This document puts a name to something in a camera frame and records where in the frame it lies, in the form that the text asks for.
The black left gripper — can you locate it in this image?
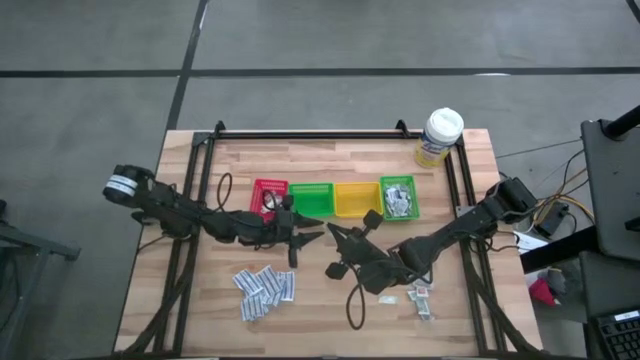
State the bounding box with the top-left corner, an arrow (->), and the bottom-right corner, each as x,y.
275,193 -> 325,270

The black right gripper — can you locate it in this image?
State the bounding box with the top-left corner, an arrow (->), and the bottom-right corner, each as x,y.
324,209 -> 406,295

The green plastic basket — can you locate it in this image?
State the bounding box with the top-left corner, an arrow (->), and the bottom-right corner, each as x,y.
288,181 -> 336,219
378,174 -> 421,222

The yellow plastic basket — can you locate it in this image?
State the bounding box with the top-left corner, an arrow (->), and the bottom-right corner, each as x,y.
333,181 -> 385,219

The red plastic basket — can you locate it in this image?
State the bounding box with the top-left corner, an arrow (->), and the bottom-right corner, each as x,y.
249,178 -> 290,225

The Lysol wipes canister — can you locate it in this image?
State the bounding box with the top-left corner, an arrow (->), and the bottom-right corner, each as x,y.
412,106 -> 466,170

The white paper sheet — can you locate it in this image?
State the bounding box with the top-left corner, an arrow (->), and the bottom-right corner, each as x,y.
513,229 -> 550,256

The red cloth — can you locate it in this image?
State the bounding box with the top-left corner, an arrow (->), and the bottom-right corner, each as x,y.
528,277 -> 559,308

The black power adapter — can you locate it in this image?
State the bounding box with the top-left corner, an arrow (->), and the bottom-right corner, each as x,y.
533,201 -> 570,237

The black diagonal beam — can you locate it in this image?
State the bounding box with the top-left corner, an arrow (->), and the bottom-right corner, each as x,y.
519,225 -> 601,274

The grey cloth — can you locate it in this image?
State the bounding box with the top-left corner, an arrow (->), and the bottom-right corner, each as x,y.
546,266 -> 584,297

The grey desk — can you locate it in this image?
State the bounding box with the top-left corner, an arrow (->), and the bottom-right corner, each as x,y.
578,249 -> 640,360

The grey side table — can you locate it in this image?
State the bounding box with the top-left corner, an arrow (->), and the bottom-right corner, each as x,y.
579,117 -> 640,262

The grey metal stand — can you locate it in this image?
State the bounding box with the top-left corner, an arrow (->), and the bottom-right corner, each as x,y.
0,198 -> 82,360

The black keyboard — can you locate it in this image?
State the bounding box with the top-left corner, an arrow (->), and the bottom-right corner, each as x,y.
593,308 -> 640,360

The black pole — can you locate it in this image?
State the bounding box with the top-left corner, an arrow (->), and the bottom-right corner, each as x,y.
601,103 -> 640,141

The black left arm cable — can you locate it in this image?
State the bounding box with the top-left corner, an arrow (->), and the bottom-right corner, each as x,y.
215,172 -> 285,214

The thin grey floor cable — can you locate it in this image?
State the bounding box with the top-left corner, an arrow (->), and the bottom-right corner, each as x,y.
494,137 -> 584,161

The yellow cable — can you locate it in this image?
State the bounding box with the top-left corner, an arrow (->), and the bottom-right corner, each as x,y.
534,167 -> 597,226

